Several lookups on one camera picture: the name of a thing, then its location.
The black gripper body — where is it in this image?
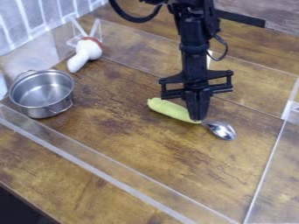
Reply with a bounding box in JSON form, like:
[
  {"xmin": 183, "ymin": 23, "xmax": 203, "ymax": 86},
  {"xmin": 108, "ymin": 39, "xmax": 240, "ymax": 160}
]
[{"xmin": 159, "ymin": 17, "xmax": 233, "ymax": 100}]

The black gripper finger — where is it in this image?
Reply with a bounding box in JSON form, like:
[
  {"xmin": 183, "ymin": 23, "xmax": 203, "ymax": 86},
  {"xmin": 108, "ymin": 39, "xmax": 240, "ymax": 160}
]
[
  {"xmin": 184, "ymin": 91, "xmax": 200, "ymax": 121},
  {"xmin": 200, "ymin": 87, "xmax": 212, "ymax": 120}
]

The green handled metal spoon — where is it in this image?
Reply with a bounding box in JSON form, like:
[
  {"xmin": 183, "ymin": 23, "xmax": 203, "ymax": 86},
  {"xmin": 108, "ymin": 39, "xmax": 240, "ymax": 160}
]
[{"xmin": 147, "ymin": 97, "xmax": 237, "ymax": 141}]

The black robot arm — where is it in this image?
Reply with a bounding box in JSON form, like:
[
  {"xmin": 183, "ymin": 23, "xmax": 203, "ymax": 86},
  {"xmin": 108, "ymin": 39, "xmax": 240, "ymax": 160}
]
[{"xmin": 144, "ymin": 0, "xmax": 233, "ymax": 121}]

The black bar on table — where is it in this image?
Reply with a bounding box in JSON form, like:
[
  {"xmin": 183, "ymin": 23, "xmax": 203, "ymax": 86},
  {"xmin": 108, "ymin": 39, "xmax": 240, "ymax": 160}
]
[{"xmin": 216, "ymin": 10, "xmax": 267, "ymax": 28}]

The white toy mushroom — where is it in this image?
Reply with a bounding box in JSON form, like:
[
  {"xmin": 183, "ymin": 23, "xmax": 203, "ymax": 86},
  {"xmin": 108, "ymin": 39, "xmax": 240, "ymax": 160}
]
[{"xmin": 66, "ymin": 37, "xmax": 102, "ymax": 73}]

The clear acrylic stand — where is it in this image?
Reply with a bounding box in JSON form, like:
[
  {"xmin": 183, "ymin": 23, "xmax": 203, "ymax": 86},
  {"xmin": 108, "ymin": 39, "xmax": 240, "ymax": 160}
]
[{"xmin": 66, "ymin": 18, "xmax": 102, "ymax": 47}]

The small steel pot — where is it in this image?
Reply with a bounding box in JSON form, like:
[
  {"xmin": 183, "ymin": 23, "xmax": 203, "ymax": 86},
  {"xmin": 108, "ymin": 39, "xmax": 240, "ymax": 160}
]
[{"xmin": 9, "ymin": 69, "xmax": 74, "ymax": 119}]

